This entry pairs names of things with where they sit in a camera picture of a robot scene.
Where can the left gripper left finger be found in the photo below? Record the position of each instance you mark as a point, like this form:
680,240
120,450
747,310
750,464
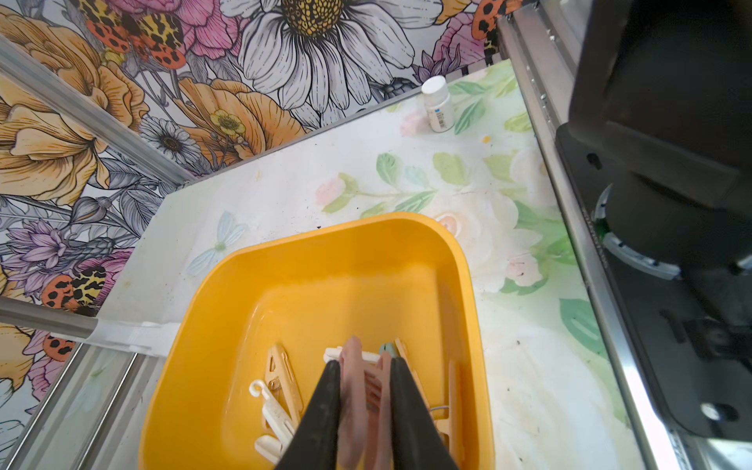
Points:
315,443

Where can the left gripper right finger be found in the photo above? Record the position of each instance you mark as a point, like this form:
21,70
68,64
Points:
415,440

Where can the green clothespin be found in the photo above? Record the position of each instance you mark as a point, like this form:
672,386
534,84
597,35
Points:
389,348

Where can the pink clothespin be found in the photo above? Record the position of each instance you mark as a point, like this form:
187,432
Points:
365,432

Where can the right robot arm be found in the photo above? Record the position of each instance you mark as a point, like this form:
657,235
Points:
658,147

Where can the yellow plastic tray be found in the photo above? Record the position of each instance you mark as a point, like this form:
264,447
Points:
394,277

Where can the clothes rack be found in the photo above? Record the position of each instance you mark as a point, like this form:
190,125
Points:
94,413

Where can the small white pill bottle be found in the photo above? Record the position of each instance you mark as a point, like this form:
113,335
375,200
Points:
438,103

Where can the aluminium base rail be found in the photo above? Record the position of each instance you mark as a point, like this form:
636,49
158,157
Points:
544,41

